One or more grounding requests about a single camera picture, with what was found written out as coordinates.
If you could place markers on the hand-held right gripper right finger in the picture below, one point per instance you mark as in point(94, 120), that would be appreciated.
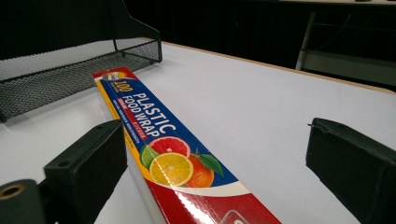
point(355, 165)

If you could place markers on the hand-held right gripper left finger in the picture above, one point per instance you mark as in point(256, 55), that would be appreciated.
point(87, 168)

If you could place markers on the plastic wrap box with fruit print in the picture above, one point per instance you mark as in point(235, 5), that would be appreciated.
point(174, 155)

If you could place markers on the black mesh desk organizer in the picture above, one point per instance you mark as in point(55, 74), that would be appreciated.
point(62, 62)

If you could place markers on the metal stand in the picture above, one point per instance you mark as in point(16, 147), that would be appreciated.
point(336, 59)

